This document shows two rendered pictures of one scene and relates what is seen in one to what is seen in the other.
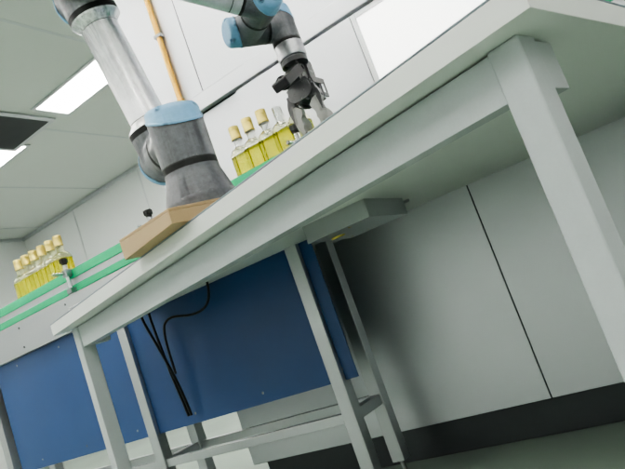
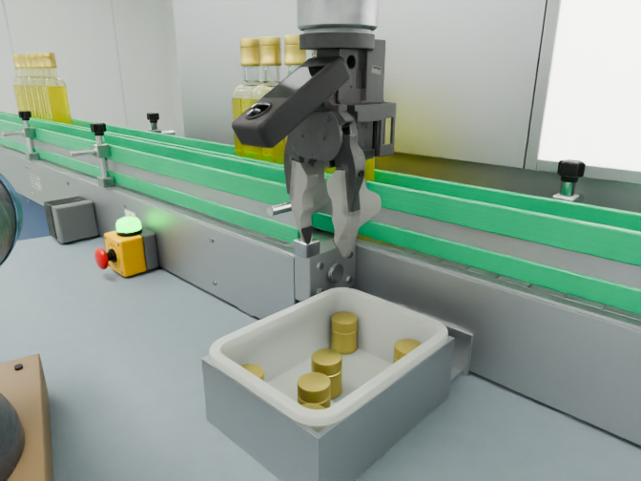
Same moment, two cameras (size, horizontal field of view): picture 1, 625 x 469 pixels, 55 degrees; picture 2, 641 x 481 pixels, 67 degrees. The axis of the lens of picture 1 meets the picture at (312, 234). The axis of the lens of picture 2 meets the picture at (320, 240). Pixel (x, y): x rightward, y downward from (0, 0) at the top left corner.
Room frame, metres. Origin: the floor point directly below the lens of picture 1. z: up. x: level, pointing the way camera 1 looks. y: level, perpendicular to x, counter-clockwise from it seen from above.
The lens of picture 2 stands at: (0.98, -0.21, 1.11)
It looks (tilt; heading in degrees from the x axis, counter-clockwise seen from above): 19 degrees down; 14
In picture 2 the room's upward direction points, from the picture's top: straight up
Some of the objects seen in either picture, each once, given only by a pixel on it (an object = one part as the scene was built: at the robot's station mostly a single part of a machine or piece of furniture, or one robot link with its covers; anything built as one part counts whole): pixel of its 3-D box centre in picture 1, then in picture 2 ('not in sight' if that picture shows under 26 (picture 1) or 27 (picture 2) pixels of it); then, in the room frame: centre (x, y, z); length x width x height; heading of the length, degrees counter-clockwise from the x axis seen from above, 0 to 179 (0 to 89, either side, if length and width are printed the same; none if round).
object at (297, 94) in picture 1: (303, 82); (341, 101); (1.47, -0.11, 1.08); 0.09 x 0.08 x 0.12; 147
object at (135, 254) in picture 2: not in sight; (131, 251); (1.73, 0.34, 0.79); 0.07 x 0.07 x 0.07; 60
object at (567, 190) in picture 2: not in sight; (568, 212); (1.62, -0.37, 0.94); 0.07 x 0.04 x 0.13; 150
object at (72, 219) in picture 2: not in sight; (71, 219); (1.87, 0.59, 0.79); 0.08 x 0.08 x 0.08; 60
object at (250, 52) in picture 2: (234, 133); (250, 52); (1.83, 0.12, 1.14); 0.04 x 0.04 x 0.04
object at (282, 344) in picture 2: not in sight; (332, 371); (1.43, -0.11, 0.80); 0.22 x 0.17 x 0.09; 150
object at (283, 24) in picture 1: (280, 27); not in sight; (1.46, -0.10, 1.24); 0.09 x 0.08 x 0.11; 116
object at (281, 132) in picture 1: (292, 154); not in sight; (1.73, -0.02, 0.99); 0.06 x 0.06 x 0.21; 59
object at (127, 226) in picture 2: not in sight; (128, 225); (1.73, 0.34, 0.84); 0.04 x 0.04 x 0.03
